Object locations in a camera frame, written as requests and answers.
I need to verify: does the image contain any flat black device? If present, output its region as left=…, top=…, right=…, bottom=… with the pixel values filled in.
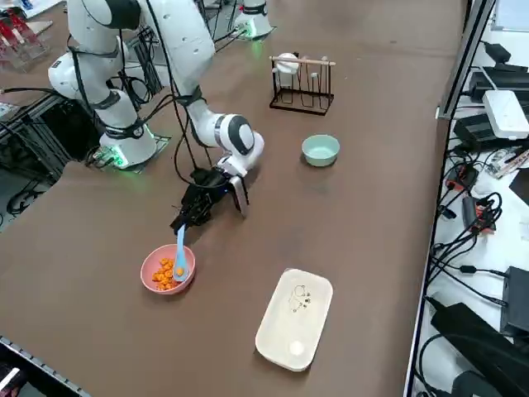
left=469, top=65, right=529, bottom=103

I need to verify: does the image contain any green bowl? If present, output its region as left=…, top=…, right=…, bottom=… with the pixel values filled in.
left=301, top=134, right=341, bottom=168

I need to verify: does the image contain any black power adapter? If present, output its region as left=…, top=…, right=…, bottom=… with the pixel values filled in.
left=499, top=266, right=529, bottom=336

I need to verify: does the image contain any packet of pens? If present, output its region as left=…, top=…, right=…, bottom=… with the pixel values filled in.
left=489, top=146, right=529, bottom=179

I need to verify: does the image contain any orange popcorn heap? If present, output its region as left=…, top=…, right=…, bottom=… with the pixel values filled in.
left=151, top=257, right=177, bottom=290

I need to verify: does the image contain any white cup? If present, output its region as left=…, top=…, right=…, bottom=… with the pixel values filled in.
left=275, top=52, right=300, bottom=75

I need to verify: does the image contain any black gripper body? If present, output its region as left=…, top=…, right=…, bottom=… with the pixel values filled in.
left=181, top=166, right=231, bottom=211

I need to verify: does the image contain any red black circuit module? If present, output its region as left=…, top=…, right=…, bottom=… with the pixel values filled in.
left=461, top=195, right=497, bottom=236
left=445, top=164, right=479, bottom=192

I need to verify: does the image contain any white rectangular tray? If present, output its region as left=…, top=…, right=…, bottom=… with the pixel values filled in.
left=255, top=267, right=335, bottom=372

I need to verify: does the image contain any black wire cup rack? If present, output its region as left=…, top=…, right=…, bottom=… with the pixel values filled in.
left=269, top=55, right=336, bottom=116

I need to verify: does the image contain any blue spoon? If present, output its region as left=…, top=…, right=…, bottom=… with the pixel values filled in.
left=172, top=225, right=190, bottom=284

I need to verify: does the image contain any large black case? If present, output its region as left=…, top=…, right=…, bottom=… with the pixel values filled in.
left=429, top=302, right=529, bottom=397

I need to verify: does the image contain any aluminium frame post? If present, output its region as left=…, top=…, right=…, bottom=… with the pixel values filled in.
left=437, top=0, right=497, bottom=121

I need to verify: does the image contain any pink bowl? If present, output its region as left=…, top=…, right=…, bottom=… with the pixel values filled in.
left=140, top=244, right=197, bottom=295

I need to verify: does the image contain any clear shelf with red items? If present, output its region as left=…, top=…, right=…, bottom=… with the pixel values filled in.
left=0, top=0, right=53, bottom=74

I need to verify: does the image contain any black box device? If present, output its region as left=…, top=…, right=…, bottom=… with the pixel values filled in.
left=453, top=112, right=497, bottom=151

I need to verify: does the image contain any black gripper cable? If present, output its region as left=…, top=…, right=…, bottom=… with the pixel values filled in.
left=172, top=93, right=214, bottom=185

